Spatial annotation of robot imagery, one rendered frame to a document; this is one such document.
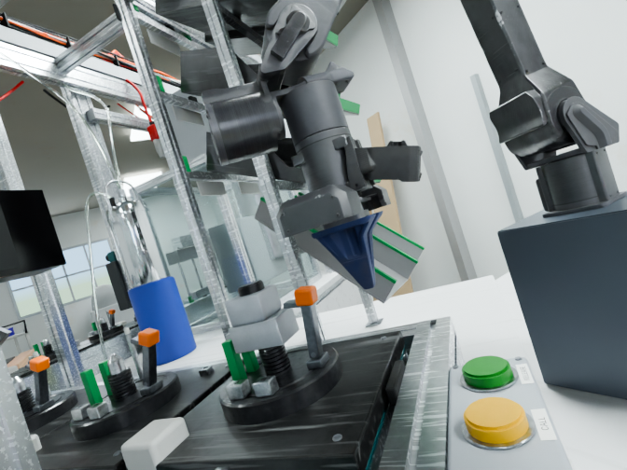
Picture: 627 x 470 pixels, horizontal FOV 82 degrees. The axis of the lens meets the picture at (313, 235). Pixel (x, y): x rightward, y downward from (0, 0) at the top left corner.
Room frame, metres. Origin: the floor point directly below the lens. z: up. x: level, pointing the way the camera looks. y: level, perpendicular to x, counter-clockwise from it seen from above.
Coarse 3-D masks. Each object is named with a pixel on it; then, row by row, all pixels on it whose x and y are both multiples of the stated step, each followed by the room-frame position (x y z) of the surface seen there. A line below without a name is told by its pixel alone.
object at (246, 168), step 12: (288, 144) 0.75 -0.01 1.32; (216, 156) 0.69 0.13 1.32; (276, 156) 0.62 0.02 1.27; (288, 156) 0.76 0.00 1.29; (216, 168) 0.69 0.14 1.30; (228, 168) 0.68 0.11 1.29; (240, 168) 0.66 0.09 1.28; (252, 168) 0.65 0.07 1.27; (276, 168) 0.62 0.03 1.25; (288, 168) 0.61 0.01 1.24; (300, 168) 0.60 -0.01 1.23; (288, 180) 0.61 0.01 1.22; (300, 180) 0.60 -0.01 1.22
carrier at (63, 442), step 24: (120, 360) 0.51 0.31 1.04; (96, 384) 0.51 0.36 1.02; (120, 384) 0.50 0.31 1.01; (168, 384) 0.50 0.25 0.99; (192, 384) 0.53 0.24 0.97; (216, 384) 0.50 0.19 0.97; (96, 408) 0.45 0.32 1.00; (120, 408) 0.46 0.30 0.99; (144, 408) 0.46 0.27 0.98; (168, 408) 0.46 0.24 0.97; (192, 408) 0.46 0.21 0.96; (72, 432) 0.46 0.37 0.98; (96, 432) 0.44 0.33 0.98; (120, 432) 0.43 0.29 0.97; (48, 456) 0.43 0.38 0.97; (72, 456) 0.41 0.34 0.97; (96, 456) 0.39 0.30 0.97; (120, 456) 0.37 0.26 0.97
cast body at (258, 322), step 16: (240, 288) 0.40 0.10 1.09; (256, 288) 0.40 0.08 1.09; (272, 288) 0.41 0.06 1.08; (240, 304) 0.39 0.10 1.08; (256, 304) 0.39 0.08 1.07; (272, 304) 0.41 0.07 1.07; (240, 320) 0.40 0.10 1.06; (256, 320) 0.39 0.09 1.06; (272, 320) 0.38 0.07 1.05; (288, 320) 0.40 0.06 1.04; (240, 336) 0.40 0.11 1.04; (256, 336) 0.39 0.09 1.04; (272, 336) 0.38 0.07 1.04; (288, 336) 0.39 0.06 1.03; (240, 352) 0.40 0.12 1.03
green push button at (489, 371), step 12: (480, 360) 0.33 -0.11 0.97; (492, 360) 0.32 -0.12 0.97; (504, 360) 0.31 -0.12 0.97; (468, 372) 0.31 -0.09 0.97; (480, 372) 0.31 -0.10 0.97; (492, 372) 0.30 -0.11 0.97; (504, 372) 0.30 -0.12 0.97; (468, 384) 0.31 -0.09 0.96; (480, 384) 0.30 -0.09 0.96; (492, 384) 0.30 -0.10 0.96
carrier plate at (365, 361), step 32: (352, 352) 0.45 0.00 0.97; (384, 352) 0.42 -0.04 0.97; (224, 384) 0.48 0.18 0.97; (352, 384) 0.36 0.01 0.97; (384, 384) 0.36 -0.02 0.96; (192, 416) 0.41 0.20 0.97; (224, 416) 0.39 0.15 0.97; (288, 416) 0.34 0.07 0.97; (320, 416) 0.32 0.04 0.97; (352, 416) 0.31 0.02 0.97; (192, 448) 0.34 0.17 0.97; (224, 448) 0.32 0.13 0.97; (256, 448) 0.30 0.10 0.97; (288, 448) 0.29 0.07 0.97; (320, 448) 0.28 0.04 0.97; (352, 448) 0.26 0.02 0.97
